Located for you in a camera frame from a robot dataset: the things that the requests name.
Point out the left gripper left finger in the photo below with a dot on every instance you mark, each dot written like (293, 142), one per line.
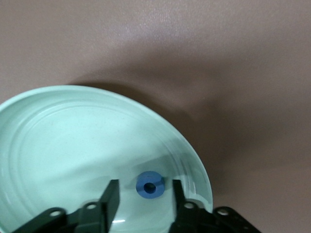
(109, 201)

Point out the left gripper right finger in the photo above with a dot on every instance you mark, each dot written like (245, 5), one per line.
(192, 218)

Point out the blue letter o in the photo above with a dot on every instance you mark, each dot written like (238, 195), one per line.
(142, 178)

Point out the light green round plate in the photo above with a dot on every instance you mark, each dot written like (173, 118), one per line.
(73, 145)

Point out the brown table cover sheet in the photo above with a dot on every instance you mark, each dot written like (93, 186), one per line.
(218, 48)

